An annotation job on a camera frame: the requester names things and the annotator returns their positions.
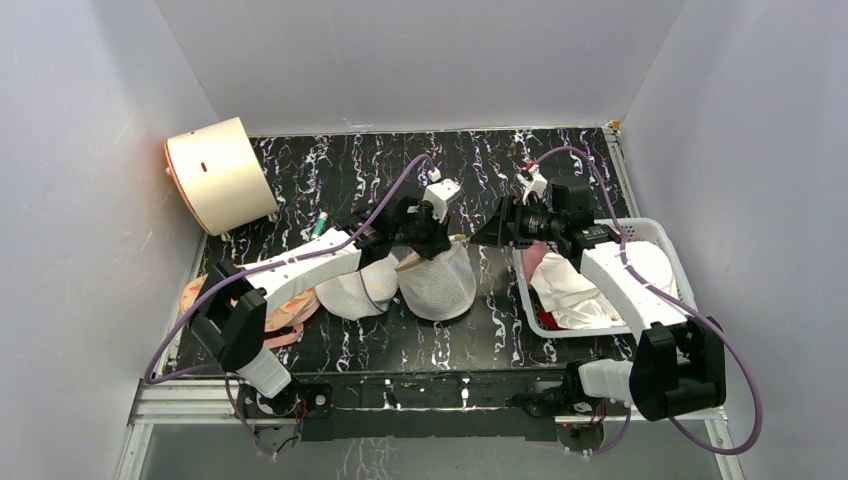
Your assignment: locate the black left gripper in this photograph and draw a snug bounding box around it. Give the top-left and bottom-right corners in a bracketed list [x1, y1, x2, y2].
[392, 203, 451, 263]

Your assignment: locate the white mesh bag beige zipper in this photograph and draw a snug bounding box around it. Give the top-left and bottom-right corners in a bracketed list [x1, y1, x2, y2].
[395, 234, 477, 322]

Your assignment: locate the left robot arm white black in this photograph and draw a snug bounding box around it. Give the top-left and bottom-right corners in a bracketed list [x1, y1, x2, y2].
[186, 188, 456, 416]

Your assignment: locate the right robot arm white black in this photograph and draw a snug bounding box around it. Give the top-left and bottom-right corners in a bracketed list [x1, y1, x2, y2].
[471, 177, 726, 421]

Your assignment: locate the white plastic laundry basket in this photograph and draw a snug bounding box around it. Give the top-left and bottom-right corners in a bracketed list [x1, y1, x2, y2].
[511, 217, 696, 339]

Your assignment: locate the floral orange bra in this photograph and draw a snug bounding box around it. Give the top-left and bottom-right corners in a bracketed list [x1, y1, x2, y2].
[179, 274, 321, 349]

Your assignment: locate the pink garment in basket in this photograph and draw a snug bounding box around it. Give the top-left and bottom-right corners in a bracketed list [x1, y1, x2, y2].
[521, 223, 627, 272]

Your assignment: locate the white cloth in basket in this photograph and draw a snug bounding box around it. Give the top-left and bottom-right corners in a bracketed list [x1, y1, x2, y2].
[524, 241, 677, 330]

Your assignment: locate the green white marker pen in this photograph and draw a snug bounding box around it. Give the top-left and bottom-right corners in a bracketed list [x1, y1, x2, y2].
[310, 212, 328, 240]

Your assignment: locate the cream cylindrical drum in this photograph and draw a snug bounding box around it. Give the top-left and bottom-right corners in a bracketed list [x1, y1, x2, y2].
[164, 117, 279, 237]

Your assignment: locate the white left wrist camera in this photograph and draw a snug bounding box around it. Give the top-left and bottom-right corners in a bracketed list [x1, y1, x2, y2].
[422, 167, 461, 223]

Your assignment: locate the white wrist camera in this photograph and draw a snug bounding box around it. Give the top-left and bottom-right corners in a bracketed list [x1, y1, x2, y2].
[517, 162, 548, 206]
[422, 167, 461, 223]

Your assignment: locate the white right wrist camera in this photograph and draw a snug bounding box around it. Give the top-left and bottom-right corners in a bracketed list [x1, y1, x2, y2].
[517, 162, 548, 206]

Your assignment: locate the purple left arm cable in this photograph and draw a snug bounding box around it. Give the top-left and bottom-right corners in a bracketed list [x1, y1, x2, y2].
[144, 153, 439, 457]

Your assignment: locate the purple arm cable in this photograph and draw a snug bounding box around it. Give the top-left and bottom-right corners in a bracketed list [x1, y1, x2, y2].
[523, 145, 764, 456]
[144, 153, 439, 457]

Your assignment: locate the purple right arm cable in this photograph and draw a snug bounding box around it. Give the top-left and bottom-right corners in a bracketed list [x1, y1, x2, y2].
[523, 145, 764, 456]

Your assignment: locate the aluminium frame rail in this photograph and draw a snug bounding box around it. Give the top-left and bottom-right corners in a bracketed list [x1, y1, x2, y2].
[113, 377, 747, 480]

